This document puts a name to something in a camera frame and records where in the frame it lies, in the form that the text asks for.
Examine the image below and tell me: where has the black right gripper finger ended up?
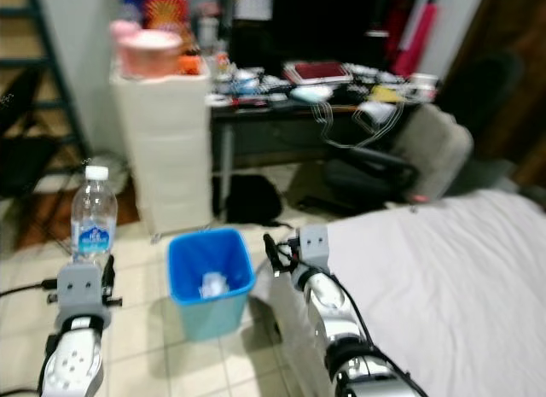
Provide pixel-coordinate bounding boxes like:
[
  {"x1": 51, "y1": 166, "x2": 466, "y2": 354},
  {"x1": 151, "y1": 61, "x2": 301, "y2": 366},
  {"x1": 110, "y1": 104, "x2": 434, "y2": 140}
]
[{"x1": 263, "y1": 232, "x2": 289, "y2": 272}]

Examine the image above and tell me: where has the clear plastic water bottle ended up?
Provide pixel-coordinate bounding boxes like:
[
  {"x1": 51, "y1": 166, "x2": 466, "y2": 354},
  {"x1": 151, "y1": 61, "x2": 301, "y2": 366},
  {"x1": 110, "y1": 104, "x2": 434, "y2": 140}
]
[{"x1": 70, "y1": 165, "x2": 119, "y2": 263}]

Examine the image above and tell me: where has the black bag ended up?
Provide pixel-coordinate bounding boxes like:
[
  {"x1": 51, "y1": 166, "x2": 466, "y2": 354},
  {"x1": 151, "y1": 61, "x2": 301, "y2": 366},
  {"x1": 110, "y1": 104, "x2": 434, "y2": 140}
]
[{"x1": 212, "y1": 174, "x2": 284, "y2": 228}]

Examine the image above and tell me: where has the crumpled white plastic trash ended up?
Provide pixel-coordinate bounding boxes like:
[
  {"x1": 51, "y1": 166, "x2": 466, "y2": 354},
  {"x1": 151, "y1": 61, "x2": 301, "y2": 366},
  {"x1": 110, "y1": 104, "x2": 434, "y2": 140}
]
[{"x1": 199, "y1": 271, "x2": 229, "y2": 301}]

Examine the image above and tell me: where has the blue plastic waste bin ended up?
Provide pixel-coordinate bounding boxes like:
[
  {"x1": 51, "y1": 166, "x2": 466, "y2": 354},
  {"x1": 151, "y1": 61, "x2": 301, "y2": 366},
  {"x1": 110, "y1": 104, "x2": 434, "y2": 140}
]
[{"x1": 167, "y1": 227, "x2": 257, "y2": 342}]

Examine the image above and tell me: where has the cluttered dark desk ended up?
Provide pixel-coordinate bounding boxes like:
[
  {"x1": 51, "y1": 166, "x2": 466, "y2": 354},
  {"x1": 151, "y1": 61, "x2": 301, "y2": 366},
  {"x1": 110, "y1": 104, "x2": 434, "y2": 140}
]
[{"x1": 208, "y1": 64, "x2": 438, "y2": 223}]

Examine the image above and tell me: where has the white plastic drawer cabinet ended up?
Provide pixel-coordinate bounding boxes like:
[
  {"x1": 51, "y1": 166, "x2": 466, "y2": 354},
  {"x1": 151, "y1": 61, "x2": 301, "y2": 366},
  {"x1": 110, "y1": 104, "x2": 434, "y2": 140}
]
[{"x1": 111, "y1": 66, "x2": 212, "y2": 241}]

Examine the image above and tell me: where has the black folding chair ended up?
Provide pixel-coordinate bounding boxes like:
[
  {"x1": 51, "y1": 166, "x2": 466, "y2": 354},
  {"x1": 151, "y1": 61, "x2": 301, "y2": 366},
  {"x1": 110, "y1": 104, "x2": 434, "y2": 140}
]
[{"x1": 0, "y1": 88, "x2": 54, "y2": 197}]

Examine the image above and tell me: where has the white duvet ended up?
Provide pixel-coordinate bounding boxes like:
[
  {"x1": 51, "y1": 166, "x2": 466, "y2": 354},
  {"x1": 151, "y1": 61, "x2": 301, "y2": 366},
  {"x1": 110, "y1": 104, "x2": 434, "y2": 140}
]
[{"x1": 249, "y1": 188, "x2": 546, "y2": 397}]

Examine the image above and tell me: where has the grey office chair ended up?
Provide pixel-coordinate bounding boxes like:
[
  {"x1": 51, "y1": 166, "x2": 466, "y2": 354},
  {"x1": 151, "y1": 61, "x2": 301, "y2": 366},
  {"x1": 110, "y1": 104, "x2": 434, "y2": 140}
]
[{"x1": 322, "y1": 101, "x2": 476, "y2": 212}]

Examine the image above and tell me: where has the red flat case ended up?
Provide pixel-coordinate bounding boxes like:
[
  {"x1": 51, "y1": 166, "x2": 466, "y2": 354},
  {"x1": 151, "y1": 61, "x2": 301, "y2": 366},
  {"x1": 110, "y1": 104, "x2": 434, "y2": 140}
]
[{"x1": 282, "y1": 60, "x2": 353, "y2": 85}]

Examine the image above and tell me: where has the white cup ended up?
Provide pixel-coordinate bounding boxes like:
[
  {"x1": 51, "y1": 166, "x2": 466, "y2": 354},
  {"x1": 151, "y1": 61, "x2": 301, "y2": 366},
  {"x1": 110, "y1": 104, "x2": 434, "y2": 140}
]
[{"x1": 409, "y1": 73, "x2": 439, "y2": 102}]

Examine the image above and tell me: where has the dark metal ladder shelf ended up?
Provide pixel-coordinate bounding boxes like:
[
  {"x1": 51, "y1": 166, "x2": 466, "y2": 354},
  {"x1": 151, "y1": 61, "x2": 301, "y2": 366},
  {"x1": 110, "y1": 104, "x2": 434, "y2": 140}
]
[{"x1": 0, "y1": 0, "x2": 88, "y2": 172}]

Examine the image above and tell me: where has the pink plastic bucket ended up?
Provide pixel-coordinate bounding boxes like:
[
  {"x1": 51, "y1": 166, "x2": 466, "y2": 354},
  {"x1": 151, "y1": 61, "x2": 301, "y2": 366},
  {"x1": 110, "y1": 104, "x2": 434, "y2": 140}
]
[{"x1": 119, "y1": 29, "x2": 185, "y2": 79}]

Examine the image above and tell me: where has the pink bag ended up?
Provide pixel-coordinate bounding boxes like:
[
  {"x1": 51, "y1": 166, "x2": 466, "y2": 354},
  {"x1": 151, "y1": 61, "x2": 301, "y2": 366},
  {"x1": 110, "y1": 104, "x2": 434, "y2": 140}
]
[{"x1": 391, "y1": 0, "x2": 438, "y2": 79}]

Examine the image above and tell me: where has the colourful printed box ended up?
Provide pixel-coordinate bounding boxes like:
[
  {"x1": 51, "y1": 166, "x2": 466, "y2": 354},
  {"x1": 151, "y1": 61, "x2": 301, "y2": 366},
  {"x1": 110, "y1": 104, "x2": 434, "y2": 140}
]
[{"x1": 142, "y1": 0, "x2": 189, "y2": 32}]

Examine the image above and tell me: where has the brown wooden door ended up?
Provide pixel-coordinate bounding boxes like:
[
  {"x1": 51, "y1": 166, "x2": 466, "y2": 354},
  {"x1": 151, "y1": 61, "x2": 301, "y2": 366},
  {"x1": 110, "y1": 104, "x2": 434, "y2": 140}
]
[{"x1": 461, "y1": 0, "x2": 546, "y2": 163}]

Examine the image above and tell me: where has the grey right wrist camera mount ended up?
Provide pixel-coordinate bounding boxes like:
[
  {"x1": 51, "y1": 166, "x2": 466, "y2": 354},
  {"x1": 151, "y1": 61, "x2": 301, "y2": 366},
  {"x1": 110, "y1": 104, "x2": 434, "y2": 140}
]
[{"x1": 299, "y1": 224, "x2": 332, "y2": 271}]

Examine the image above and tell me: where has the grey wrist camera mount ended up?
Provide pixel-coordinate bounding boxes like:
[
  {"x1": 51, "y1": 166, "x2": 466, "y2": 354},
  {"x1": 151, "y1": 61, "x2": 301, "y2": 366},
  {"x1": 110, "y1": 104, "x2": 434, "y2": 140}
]
[
  {"x1": 299, "y1": 224, "x2": 332, "y2": 271},
  {"x1": 56, "y1": 260, "x2": 110, "y2": 318}
]

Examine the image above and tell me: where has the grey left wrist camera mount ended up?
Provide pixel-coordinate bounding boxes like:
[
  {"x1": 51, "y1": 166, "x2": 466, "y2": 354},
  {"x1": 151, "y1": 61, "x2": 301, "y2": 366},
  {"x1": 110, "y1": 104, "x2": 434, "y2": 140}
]
[{"x1": 56, "y1": 260, "x2": 110, "y2": 318}]

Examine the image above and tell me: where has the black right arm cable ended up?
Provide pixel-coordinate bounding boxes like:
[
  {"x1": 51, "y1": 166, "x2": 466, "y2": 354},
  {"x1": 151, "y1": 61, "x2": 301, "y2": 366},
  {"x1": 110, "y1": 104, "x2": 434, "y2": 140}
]
[{"x1": 329, "y1": 271, "x2": 389, "y2": 347}]

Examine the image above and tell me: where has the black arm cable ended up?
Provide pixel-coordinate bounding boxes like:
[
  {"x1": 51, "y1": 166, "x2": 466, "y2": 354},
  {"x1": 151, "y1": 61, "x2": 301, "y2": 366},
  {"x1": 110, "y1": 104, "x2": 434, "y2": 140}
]
[
  {"x1": 329, "y1": 271, "x2": 389, "y2": 347},
  {"x1": 0, "y1": 279, "x2": 59, "y2": 299}
]

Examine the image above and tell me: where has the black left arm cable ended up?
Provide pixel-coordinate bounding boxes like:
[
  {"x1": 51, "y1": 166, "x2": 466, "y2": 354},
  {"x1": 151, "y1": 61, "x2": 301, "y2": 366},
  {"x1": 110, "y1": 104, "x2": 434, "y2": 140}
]
[{"x1": 0, "y1": 279, "x2": 59, "y2": 299}]

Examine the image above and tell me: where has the white looped cable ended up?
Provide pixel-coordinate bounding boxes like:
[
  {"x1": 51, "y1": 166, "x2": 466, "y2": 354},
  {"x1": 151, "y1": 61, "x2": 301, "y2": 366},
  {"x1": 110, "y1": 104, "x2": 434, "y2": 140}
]
[{"x1": 311, "y1": 98, "x2": 409, "y2": 150}]

